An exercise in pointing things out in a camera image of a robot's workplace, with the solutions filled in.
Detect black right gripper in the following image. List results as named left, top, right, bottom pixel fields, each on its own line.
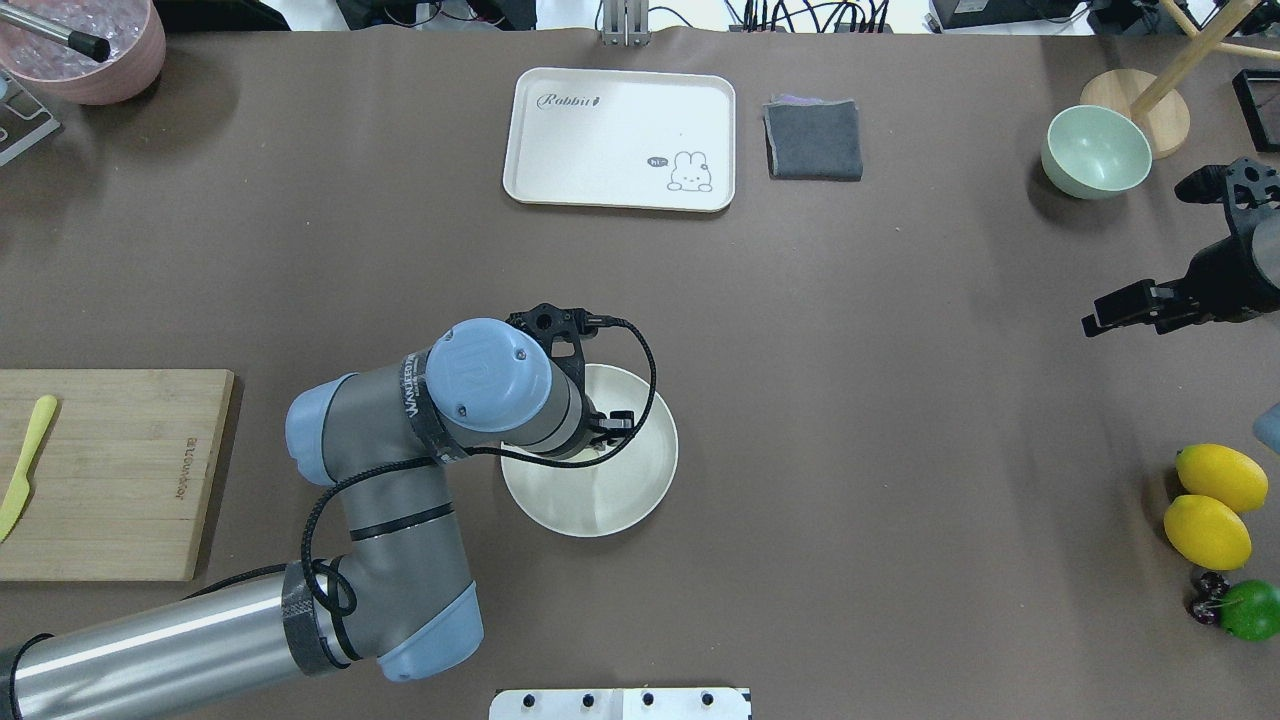
left=1082, top=158, right=1279, bottom=338

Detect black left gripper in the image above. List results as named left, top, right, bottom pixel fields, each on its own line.
left=506, top=304, right=636, bottom=447

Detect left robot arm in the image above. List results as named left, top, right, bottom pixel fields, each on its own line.
left=3, top=304, right=657, bottom=719

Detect white rabbit tray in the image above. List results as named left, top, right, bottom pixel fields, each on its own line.
left=502, top=67, right=737, bottom=213

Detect white round plate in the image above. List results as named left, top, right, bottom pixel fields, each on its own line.
left=500, top=395, right=678, bottom=538

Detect green bowl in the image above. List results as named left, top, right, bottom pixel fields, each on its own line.
left=1039, top=105, right=1155, bottom=200

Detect upper yellow lemon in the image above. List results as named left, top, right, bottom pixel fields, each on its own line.
left=1175, top=443, right=1270, bottom=512

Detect yellow lemon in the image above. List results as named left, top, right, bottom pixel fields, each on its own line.
left=1175, top=443, right=1270, bottom=512
left=1164, top=495, right=1253, bottom=571

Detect wooden stand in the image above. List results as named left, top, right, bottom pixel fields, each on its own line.
left=1079, top=1, right=1277, bottom=159

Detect lower yellow lemon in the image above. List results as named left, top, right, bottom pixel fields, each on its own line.
left=1164, top=495, right=1253, bottom=571

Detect dark cherries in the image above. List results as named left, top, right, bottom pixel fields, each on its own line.
left=1187, top=570, right=1231, bottom=626

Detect green lime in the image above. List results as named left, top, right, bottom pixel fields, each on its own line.
left=1220, top=579, right=1279, bottom=642

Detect folded grey cloth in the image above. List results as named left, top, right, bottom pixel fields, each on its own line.
left=763, top=95, right=865, bottom=182

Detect bamboo cutting board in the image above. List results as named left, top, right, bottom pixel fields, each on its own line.
left=1, top=369, right=234, bottom=582

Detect yellow plastic knife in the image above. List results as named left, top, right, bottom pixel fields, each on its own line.
left=1, top=395, right=60, bottom=543

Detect pink bowl with ice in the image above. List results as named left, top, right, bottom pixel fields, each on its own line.
left=3, top=1, right=166, bottom=105

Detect grey metal rack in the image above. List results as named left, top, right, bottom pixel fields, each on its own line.
left=1, top=70, right=63, bottom=167

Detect black box frame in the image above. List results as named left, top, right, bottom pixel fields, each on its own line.
left=1231, top=68, right=1279, bottom=152

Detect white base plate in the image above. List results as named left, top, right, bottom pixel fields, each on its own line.
left=488, top=687, right=754, bottom=719

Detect black camera cable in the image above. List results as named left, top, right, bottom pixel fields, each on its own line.
left=300, top=315, right=658, bottom=666

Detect metal bracket mount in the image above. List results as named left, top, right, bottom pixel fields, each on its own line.
left=598, top=0, right=652, bottom=47

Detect black handled metal scoop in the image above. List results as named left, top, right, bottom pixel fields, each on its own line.
left=1, top=1, right=111, bottom=63

